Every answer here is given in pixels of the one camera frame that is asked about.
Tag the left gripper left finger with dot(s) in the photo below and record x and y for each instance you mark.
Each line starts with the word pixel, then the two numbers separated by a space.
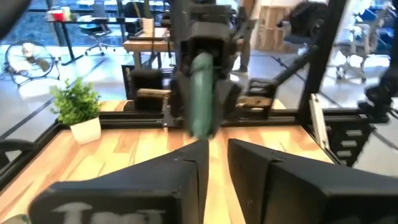
pixel 124 199

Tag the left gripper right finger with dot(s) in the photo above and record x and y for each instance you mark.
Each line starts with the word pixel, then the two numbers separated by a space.
pixel 311 199

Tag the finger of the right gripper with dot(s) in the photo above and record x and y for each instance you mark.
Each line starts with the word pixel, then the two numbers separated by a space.
pixel 180 102
pixel 227 99

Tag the dark green garden snips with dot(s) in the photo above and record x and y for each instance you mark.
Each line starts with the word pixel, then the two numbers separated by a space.
pixel 202 99

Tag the person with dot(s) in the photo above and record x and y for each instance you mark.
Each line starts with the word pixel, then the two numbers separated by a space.
pixel 245 53

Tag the wooden top desk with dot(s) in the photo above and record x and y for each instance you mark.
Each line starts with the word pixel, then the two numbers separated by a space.
pixel 146 45

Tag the black box with white labels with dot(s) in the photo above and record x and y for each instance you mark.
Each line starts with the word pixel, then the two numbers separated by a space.
pixel 348 146

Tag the wooden crates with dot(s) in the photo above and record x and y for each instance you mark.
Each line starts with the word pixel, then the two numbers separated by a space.
pixel 273 31

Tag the silver aluminium extrusion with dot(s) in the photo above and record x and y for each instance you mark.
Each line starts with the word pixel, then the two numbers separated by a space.
pixel 318 121

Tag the green plant in white pot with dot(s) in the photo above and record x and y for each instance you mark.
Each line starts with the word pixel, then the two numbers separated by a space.
pixel 77 105

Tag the dark office chair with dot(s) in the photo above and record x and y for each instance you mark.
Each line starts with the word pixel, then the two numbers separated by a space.
pixel 98 29

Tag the black legged desk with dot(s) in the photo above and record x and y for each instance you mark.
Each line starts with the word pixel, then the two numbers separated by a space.
pixel 93 21

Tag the black table edge hook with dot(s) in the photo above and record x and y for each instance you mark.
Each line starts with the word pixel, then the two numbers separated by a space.
pixel 15 144

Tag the black mounted device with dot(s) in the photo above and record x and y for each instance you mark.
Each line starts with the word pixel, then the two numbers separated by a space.
pixel 379 93

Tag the white office chair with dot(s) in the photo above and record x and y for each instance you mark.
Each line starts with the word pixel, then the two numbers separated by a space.
pixel 354 46

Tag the red cup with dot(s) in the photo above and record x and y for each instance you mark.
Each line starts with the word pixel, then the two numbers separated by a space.
pixel 58 15

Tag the black floor fan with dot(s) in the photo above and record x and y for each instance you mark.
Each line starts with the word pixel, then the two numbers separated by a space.
pixel 29 51

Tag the black aluminium table frame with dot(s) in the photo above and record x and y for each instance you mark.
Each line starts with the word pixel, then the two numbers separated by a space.
pixel 124 121

